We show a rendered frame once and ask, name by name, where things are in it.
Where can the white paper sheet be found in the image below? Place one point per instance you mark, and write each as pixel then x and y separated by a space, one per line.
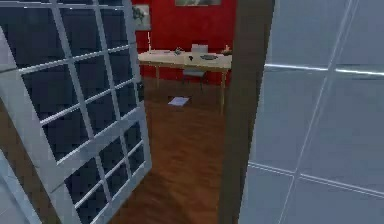
pixel 178 101

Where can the pale wooden table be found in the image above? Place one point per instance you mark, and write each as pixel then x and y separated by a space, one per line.
pixel 173 59

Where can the dark flat dish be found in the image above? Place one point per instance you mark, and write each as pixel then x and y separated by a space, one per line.
pixel 209 57

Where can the grey chair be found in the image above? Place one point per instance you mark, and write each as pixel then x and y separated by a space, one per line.
pixel 199 48

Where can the white candle stick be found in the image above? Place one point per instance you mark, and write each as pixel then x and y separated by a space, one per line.
pixel 149 41

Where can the white glazed room door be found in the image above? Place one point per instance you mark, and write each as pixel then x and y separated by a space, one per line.
pixel 50 100

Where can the brown door frame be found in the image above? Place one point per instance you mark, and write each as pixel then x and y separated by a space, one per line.
pixel 245 110

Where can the grey framed wall picture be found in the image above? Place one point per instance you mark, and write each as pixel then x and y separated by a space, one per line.
pixel 142 17

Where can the green framed wall picture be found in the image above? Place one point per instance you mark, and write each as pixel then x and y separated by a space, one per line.
pixel 197 2

